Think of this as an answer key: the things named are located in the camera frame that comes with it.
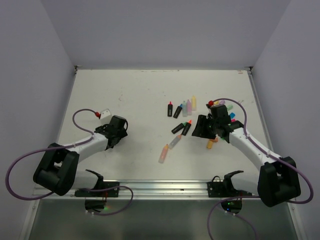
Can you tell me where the green capped black highlighter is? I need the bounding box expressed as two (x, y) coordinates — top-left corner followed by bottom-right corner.
(171, 122), (186, 134)

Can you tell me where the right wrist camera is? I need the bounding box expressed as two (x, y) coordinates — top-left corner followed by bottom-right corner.
(206, 100), (215, 109)

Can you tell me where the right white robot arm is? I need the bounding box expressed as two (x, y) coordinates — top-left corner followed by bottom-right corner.
(192, 103), (301, 207)

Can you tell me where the peach pastel highlighter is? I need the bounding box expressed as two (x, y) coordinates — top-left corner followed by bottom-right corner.
(158, 144), (169, 164)

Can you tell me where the mint green pen cap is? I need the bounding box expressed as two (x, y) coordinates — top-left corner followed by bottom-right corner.
(227, 104), (233, 111)

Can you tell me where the orange capped black highlighter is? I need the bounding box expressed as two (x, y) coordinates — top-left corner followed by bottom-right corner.
(181, 120), (192, 136)

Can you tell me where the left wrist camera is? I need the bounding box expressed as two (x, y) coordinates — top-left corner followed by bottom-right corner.
(99, 108), (112, 122)

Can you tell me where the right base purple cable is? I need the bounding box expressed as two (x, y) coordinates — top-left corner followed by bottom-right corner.
(207, 196), (261, 240)

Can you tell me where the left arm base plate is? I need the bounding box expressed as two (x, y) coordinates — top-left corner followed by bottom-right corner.
(71, 169), (120, 198)

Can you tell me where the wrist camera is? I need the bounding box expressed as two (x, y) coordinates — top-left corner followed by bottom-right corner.
(99, 108), (112, 122)
(206, 100), (215, 109)

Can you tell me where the lilac pastel highlighter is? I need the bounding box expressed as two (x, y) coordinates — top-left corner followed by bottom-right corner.
(186, 99), (192, 116)

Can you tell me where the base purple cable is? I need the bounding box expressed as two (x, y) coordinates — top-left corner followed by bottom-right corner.
(207, 196), (261, 240)
(84, 185), (134, 216)

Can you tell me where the aluminium mounting rail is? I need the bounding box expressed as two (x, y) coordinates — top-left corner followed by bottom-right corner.
(31, 178), (296, 201)

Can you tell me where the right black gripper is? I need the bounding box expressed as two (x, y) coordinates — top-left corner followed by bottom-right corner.
(191, 113), (219, 139)

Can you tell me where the blue capped black highlighter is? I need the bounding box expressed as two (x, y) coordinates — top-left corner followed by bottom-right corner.
(173, 103), (183, 119)

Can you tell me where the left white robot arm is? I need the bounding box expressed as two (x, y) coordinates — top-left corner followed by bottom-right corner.
(33, 115), (128, 197)

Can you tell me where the peach yellow pen cap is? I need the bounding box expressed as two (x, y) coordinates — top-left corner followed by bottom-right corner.
(206, 137), (219, 149)

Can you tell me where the pink capped black highlighter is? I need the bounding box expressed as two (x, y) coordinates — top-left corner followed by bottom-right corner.
(167, 101), (173, 117)

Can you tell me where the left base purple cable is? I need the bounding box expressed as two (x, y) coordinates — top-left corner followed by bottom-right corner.
(84, 185), (134, 216)

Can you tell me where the mint green pastel highlighter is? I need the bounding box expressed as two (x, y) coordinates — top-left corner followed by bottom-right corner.
(182, 101), (188, 117)

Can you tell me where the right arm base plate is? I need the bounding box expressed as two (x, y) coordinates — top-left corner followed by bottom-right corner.
(206, 170), (254, 198)

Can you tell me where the yellow pastel highlighter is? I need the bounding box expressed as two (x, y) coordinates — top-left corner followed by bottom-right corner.
(191, 95), (197, 111)

